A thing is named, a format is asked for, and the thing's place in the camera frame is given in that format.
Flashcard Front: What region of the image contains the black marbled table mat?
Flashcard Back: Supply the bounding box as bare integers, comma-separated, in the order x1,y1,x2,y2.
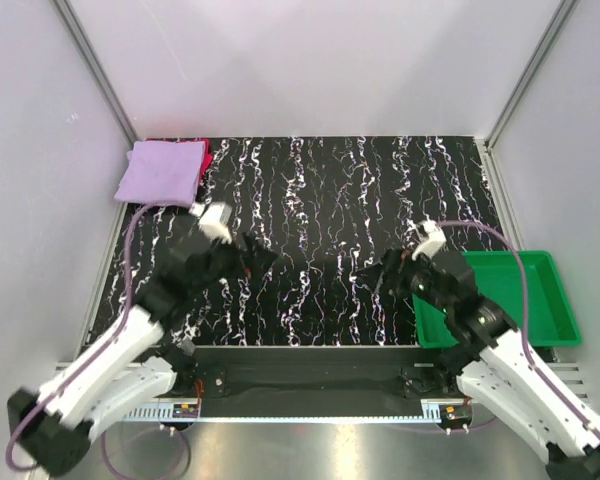
77,134,556,361

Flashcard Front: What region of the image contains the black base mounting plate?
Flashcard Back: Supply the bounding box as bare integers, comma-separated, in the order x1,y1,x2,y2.
164,346,464,405

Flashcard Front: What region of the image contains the connector board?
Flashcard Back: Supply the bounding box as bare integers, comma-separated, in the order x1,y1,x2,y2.
172,402,199,418
444,404,473,421

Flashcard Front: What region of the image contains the green plastic tray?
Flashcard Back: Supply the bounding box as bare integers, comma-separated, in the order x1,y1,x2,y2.
413,250,582,348

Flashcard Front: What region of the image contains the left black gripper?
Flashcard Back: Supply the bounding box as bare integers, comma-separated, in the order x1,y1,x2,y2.
190,229,277,297

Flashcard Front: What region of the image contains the white slotted cable duct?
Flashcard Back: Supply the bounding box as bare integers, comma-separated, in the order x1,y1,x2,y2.
123,399,467,424

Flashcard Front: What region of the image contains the left connector board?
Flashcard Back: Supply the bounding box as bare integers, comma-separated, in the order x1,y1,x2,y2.
172,402,199,418

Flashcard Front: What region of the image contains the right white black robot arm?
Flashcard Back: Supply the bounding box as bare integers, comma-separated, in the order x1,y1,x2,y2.
356,250,600,479

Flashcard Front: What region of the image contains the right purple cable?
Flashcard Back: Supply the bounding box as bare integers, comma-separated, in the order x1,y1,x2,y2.
399,219,600,469

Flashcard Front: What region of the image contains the lavender t shirt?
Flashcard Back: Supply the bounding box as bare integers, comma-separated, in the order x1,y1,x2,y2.
114,140,207,207

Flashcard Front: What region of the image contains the folded pink t shirt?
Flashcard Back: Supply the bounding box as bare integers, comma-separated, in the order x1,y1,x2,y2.
147,138,212,190

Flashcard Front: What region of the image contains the purple cable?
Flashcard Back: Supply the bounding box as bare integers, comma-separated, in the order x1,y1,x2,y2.
399,219,600,469
4,202,201,479

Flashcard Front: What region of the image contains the right connector board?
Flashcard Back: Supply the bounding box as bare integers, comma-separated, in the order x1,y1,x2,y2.
444,404,473,421

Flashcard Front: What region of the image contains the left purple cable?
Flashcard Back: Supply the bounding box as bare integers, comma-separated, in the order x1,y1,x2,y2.
4,202,201,479

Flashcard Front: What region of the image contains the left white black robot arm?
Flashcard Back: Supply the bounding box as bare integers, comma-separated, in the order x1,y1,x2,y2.
5,204,277,478

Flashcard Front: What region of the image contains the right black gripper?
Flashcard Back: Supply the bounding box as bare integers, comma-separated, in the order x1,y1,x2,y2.
355,246,452,314

